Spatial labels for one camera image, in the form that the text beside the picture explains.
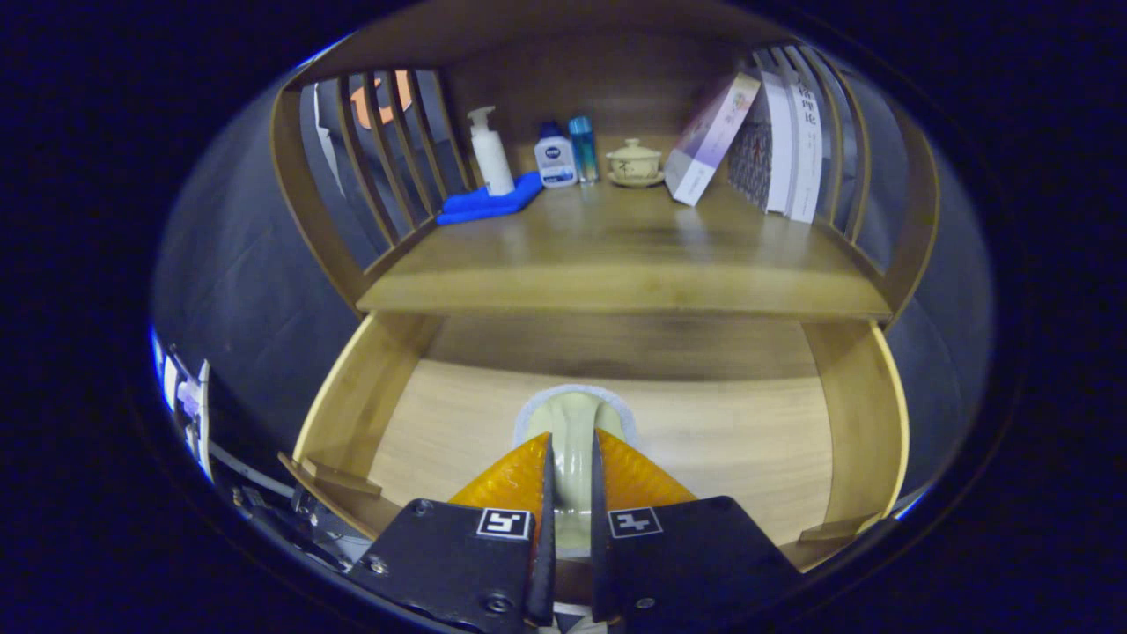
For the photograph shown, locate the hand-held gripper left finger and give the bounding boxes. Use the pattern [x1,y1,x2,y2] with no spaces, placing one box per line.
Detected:
[348,430,557,631]

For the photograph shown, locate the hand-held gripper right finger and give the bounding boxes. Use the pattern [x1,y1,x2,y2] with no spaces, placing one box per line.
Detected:
[590,428,804,631]

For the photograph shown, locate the wooden drawer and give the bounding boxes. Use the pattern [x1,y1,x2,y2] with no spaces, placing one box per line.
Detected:
[278,310,910,573]

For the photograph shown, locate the wooden countertop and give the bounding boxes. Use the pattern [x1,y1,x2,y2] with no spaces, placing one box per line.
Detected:
[357,176,895,320]

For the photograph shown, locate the wooden cabinet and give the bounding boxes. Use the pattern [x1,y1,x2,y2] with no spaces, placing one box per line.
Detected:
[270,0,941,322]

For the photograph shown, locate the blue folded cloth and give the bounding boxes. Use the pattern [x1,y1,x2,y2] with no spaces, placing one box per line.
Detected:
[436,170,545,226]

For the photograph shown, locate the white bottle with blue cap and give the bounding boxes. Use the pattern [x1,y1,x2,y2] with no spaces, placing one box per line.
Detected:
[534,122,578,189]

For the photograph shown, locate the ceramic lidded teacup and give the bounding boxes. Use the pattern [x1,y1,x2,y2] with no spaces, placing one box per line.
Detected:
[605,138,666,188]

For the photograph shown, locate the white pump bottle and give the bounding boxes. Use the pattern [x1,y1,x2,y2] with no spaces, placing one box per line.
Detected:
[467,106,516,197]

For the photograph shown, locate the white and blue equipment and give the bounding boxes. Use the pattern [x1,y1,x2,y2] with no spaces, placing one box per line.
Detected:
[151,328,214,483]

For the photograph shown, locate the teal slim bottle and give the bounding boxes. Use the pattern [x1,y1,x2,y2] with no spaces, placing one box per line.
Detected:
[568,115,600,184]

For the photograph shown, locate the dark patterned book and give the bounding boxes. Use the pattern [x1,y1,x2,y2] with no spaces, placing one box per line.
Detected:
[727,114,771,212]

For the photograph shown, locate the white and purple book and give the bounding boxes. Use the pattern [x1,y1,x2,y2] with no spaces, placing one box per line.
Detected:
[663,70,762,208]

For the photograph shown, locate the plain white book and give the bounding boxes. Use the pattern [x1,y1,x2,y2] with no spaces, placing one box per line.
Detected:
[759,69,798,217]

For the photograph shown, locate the black equipment with cables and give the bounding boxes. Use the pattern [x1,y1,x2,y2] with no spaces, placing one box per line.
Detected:
[211,445,375,573]

